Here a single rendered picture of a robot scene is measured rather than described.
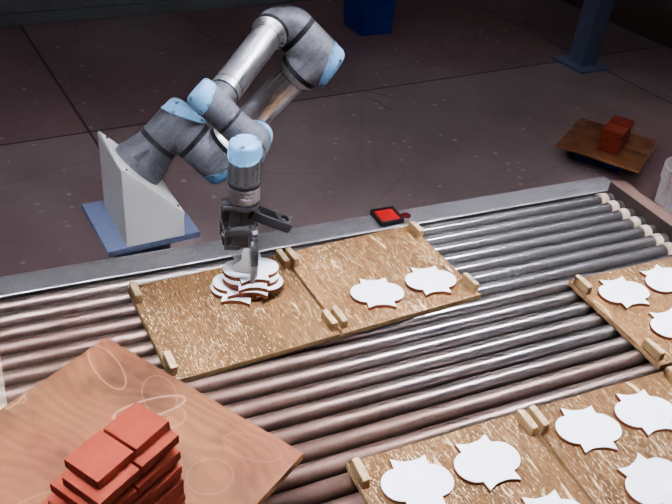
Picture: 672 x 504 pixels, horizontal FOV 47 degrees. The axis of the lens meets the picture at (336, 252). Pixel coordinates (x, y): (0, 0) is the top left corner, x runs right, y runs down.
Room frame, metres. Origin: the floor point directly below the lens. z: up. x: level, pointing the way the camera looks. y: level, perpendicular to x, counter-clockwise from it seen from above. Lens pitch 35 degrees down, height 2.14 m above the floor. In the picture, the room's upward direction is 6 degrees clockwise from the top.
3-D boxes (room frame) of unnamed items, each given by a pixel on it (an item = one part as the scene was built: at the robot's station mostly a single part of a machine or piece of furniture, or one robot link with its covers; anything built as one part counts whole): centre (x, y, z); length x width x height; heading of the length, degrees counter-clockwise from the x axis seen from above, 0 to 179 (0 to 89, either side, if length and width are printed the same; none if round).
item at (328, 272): (1.65, -0.12, 0.93); 0.41 x 0.35 x 0.02; 121
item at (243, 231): (1.53, 0.23, 1.13); 0.09 x 0.08 x 0.12; 110
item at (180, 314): (1.44, 0.23, 0.93); 0.41 x 0.35 x 0.02; 121
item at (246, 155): (1.53, 0.23, 1.29); 0.09 x 0.08 x 0.11; 176
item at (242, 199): (1.53, 0.22, 1.21); 0.08 x 0.08 x 0.05
